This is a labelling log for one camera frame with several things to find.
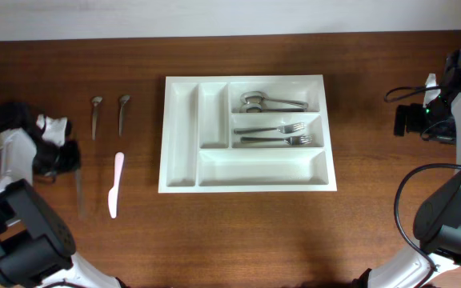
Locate small metal spoon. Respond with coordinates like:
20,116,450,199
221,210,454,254
91,96,102,140
118,94,130,137

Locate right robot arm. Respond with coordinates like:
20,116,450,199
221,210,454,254
351,48,461,288

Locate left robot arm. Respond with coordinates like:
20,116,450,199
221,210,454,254
0,102,125,287

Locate white plastic cutlery tray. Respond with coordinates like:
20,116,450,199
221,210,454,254
158,74,337,193

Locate small metal spoon right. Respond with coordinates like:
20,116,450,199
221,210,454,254
118,94,130,137

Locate small metal spoon left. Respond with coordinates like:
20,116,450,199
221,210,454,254
91,96,102,140

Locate pink plastic knife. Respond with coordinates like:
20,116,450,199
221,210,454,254
107,152,125,218

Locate metal fork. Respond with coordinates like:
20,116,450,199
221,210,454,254
234,122,306,135
240,135,313,146

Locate metal tongs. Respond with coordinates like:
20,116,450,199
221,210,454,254
74,169,86,219

